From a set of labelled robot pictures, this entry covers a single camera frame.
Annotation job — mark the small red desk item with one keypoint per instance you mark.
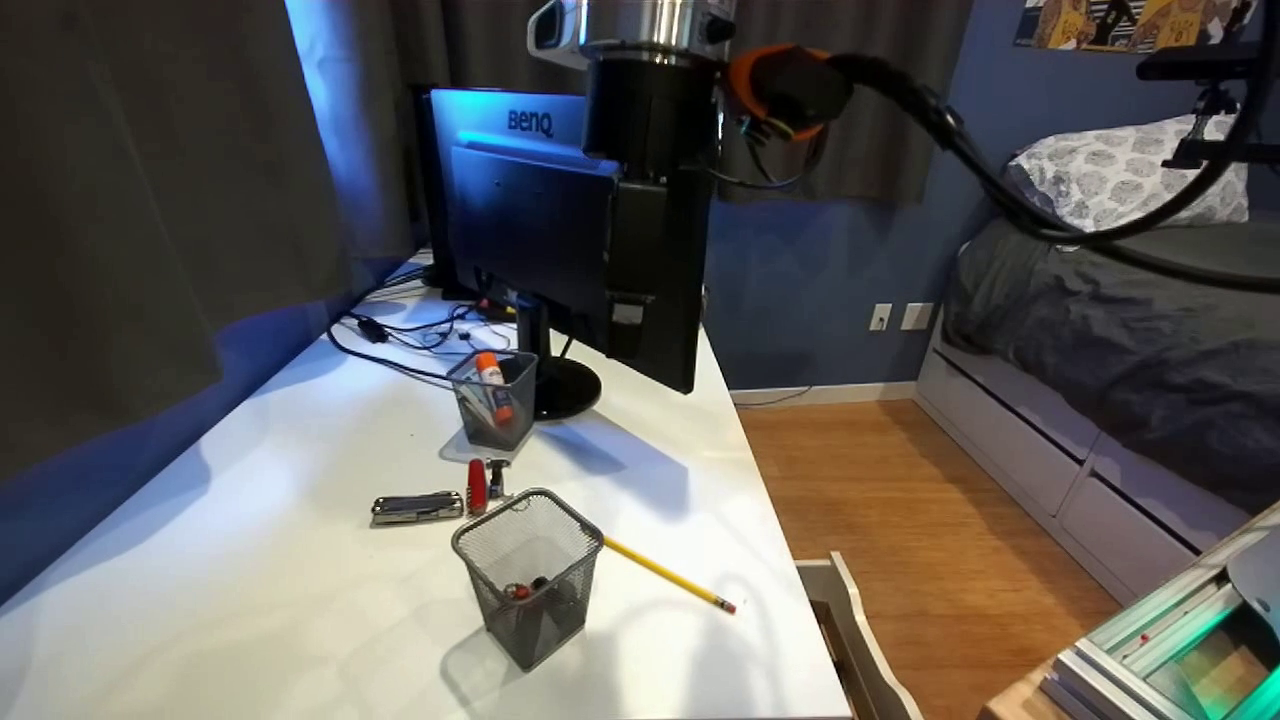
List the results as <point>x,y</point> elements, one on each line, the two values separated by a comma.
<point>477,486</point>

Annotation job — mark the small mesh container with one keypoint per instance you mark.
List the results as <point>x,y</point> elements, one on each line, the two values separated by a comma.
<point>495,406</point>

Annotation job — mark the white wall outlet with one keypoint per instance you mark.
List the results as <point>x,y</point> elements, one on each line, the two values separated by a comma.
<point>876,318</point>
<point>914,315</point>

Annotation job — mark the colourful wall poster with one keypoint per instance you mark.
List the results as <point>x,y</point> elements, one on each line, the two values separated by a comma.
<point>1135,21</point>

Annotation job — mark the small grey desk item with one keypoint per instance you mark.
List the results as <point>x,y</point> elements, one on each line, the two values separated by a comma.
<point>498,476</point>

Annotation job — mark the wooden base board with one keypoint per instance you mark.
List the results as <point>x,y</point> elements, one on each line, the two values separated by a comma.
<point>1023,702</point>

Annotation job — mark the black BenQ monitor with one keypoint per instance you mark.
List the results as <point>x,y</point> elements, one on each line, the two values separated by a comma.
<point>467,133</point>

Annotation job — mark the aluminium profile frame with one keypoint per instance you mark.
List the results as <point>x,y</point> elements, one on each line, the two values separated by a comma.
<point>1173,641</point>

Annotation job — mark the white open drawer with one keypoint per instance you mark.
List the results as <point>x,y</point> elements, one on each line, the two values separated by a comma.
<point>843,626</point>

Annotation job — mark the black monitor with round stand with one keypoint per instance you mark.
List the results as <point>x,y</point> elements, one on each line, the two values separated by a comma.
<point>665,373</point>

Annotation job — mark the dark grey bed duvet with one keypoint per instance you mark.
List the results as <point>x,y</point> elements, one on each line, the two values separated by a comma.
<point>1135,361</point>

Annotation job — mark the orange capped marker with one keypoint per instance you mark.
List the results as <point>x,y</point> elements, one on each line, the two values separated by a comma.
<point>489,361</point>

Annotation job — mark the large black mesh container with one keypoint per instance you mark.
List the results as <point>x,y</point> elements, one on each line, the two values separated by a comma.
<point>525,626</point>

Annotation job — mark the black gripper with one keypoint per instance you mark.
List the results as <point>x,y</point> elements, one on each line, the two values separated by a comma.
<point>645,113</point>

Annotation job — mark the red marker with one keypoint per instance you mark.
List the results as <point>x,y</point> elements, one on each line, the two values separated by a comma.
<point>532,586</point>

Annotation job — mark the white bed frame with drawers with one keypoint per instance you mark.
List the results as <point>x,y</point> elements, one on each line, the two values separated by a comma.
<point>1025,455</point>

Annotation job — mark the white patterned pillow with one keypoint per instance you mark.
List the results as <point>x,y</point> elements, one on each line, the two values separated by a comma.
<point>1120,182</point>

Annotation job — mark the yellow pencil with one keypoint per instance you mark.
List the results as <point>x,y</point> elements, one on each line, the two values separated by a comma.
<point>665,579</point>

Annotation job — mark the black folding multi-tool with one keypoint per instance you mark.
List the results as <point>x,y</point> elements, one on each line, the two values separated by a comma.
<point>418,505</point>

